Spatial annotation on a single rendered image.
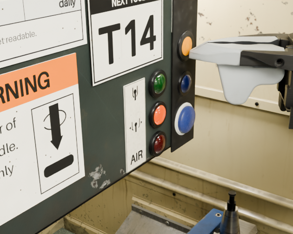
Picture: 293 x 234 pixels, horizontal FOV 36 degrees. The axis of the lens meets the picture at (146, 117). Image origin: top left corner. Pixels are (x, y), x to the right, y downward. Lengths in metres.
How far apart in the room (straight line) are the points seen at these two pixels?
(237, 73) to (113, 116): 0.13
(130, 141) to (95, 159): 0.05
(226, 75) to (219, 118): 0.88
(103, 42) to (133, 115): 0.08
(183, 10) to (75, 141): 0.18
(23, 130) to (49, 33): 0.07
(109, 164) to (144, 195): 1.23
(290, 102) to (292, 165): 0.83
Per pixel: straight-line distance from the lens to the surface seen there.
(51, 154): 0.35
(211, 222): 1.00
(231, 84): 0.46
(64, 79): 0.34
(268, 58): 0.43
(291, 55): 0.43
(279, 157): 1.30
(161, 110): 0.44
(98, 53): 0.36
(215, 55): 0.45
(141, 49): 0.41
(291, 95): 0.46
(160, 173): 1.54
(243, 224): 1.02
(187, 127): 0.49
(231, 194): 0.90
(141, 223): 1.65
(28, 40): 0.32
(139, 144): 0.44
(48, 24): 0.32
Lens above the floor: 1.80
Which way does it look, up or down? 23 degrees down
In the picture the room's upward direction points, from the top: 1 degrees counter-clockwise
